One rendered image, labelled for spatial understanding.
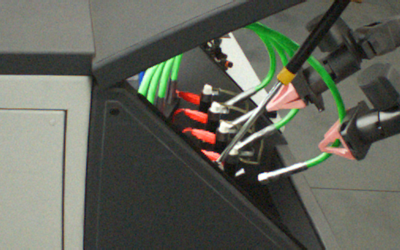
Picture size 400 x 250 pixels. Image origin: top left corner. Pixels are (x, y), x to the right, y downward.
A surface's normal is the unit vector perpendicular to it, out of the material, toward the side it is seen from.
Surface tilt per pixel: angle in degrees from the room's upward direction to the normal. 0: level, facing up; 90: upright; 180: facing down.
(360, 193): 0
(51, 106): 90
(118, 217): 90
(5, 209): 90
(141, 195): 90
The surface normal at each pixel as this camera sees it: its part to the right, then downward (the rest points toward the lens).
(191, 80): 0.20, 0.52
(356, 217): 0.15, -0.85
